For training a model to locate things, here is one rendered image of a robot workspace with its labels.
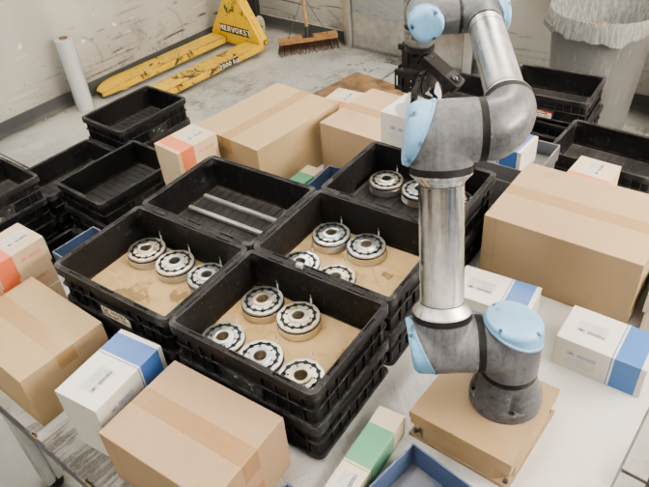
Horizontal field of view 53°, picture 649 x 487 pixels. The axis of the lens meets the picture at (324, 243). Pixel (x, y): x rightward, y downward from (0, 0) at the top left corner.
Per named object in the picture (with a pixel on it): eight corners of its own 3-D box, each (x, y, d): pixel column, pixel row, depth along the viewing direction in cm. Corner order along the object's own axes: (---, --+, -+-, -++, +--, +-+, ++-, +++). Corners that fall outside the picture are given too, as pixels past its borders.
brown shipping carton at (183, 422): (292, 463, 140) (283, 416, 130) (225, 550, 126) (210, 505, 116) (188, 405, 154) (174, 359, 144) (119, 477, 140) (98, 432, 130)
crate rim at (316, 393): (391, 310, 144) (391, 302, 143) (314, 406, 126) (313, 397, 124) (251, 255, 163) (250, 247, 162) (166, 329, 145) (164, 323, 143)
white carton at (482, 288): (537, 313, 169) (542, 288, 163) (522, 344, 161) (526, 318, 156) (464, 290, 178) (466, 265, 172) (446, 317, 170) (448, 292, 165)
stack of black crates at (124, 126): (166, 161, 354) (146, 84, 326) (204, 177, 339) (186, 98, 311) (106, 197, 331) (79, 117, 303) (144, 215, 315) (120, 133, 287)
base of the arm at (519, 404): (555, 395, 139) (562, 362, 133) (514, 438, 131) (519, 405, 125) (496, 358, 148) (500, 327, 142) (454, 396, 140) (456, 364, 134)
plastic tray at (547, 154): (558, 158, 208) (560, 145, 205) (533, 188, 195) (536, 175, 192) (479, 138, 221) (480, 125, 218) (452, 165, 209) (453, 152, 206)
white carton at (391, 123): (469, 142, 171) (472, 110, 165) (446, 162, 164) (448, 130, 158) (405, 123, 181) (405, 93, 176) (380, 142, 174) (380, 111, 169)
